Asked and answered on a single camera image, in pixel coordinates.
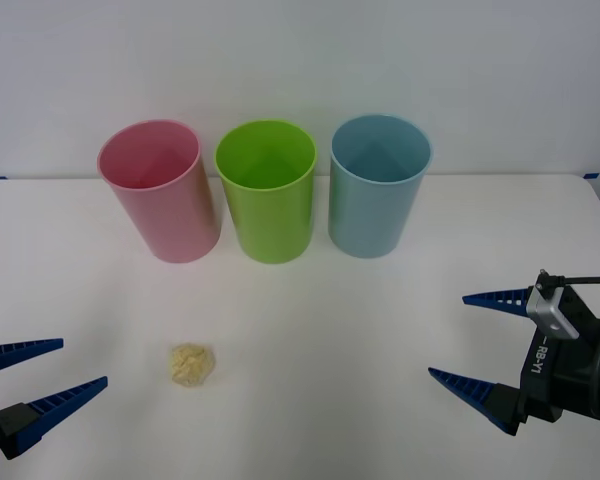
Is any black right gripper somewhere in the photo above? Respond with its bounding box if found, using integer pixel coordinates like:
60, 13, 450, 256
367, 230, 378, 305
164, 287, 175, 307
428, 284, 600, 437

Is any yellow paper ball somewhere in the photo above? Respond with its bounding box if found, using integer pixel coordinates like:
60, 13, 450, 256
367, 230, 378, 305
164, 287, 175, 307
168, 342, 217, 387

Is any pale blue plastic bin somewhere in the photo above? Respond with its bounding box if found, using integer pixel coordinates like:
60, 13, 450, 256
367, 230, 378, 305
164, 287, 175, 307
327, 113, 434, 260

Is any pink plastic bin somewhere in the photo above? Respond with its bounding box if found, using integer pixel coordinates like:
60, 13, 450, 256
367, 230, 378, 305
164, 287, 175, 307
96, 118, 223, 264

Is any green plastic bin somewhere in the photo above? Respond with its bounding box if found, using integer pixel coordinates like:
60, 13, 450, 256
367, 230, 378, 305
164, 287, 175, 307
214, 118, 319, 264

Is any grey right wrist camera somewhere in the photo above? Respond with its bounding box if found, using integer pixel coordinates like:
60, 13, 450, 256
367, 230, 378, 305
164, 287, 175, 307
525, 269, 580, 341

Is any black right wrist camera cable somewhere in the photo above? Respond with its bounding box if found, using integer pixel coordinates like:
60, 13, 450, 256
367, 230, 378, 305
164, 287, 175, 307
553, 274, 600, 288

